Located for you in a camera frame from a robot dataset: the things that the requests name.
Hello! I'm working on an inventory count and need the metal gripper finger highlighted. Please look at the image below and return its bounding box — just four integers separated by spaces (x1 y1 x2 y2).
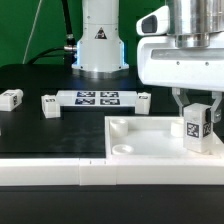
172 87 190 116
206 91 224 122

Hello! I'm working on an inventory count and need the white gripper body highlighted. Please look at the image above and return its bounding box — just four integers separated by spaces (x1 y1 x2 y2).
137 35 224 92

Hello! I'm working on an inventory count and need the white square tabletop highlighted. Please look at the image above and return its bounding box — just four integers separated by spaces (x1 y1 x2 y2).
105 116 224 159

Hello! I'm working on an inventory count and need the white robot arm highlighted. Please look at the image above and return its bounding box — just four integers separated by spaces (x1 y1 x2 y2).
72 0 224 123

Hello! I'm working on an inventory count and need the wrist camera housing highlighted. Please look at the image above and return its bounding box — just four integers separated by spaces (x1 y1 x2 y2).
136 6 170 36

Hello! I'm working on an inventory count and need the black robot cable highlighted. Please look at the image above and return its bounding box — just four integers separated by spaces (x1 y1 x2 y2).
27 0 78 66

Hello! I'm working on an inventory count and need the white marker base plate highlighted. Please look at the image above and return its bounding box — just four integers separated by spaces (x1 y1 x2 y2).
56 90 137 107

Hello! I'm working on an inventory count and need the white front fence wall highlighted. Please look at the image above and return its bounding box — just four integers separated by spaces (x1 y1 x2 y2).
0 159 224 186

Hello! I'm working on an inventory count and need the thin white cable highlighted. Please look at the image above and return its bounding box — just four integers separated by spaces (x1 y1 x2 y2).
22 0 44 65

